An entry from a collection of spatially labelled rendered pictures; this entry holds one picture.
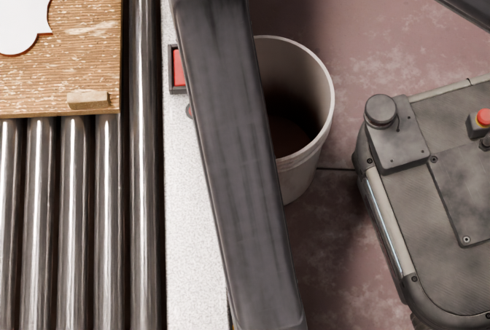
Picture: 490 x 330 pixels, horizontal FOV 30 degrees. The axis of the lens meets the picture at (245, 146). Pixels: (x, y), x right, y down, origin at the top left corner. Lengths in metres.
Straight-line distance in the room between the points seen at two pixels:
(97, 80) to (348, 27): 1.20
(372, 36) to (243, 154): 1.76
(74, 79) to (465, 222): 0.96
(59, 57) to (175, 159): 0.23
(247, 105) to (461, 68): 1.77
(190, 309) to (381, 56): 1.31
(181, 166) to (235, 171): 0.61
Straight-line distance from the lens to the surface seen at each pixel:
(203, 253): 1.25
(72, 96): 1.31
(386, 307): 2.18
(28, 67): 1.38
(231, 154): 0.69
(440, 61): 2.42
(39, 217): 1.30
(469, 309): 1.96
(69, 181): 1.31
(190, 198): 1.28
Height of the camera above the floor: 2.12
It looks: 68 degrees down
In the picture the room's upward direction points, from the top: 6 degrees counter-clockwise
